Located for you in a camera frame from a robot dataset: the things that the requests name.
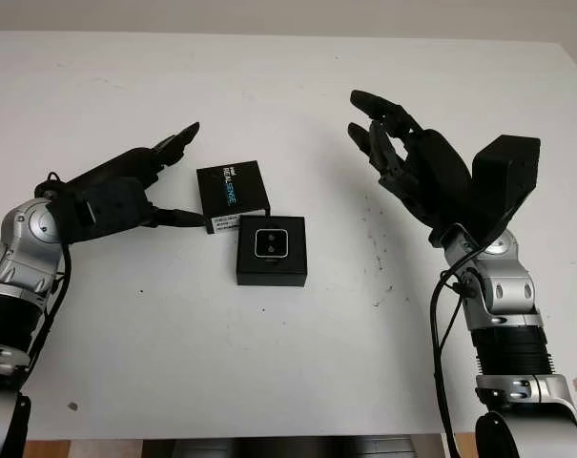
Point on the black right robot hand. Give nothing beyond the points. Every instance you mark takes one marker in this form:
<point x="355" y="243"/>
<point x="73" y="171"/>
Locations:
<point x="436" y="176"/>

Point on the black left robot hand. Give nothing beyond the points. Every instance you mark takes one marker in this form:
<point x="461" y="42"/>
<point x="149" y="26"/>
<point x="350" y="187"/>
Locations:
<point x="121" y="164"/>

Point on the black RealSense box lid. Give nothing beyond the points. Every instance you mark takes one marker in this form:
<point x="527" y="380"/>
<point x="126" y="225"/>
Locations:
<point x="250" y="191"/>

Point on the small silver depth camera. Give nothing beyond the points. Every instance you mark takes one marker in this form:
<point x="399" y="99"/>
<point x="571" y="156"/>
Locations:
<point x="271" y="243"/>

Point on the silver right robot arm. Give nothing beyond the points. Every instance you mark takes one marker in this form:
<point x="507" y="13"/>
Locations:
<point x="502" y="296"/>

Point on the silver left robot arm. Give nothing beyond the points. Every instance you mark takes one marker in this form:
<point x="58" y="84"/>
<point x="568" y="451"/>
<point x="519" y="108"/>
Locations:
<point x="26" y="238"/>

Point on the dark robot torso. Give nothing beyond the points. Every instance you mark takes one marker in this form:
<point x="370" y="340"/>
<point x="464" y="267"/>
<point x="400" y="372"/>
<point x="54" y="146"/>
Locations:
<point x="288" y="448"/>

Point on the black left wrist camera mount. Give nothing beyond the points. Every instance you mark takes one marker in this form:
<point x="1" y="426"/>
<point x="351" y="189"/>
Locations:
<point x="111" y="210"/>

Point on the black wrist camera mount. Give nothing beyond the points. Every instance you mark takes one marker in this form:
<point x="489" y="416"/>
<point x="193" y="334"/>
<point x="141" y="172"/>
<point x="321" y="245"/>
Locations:
<point x="507" y="176"/>
<point x="111" y="210"/>

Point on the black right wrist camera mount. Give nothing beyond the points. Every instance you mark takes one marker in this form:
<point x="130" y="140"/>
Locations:
<point x="507" y="176"/>

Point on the black camera box base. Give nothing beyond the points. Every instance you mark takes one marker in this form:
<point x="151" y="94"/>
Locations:
<point x="269" y="279"/>

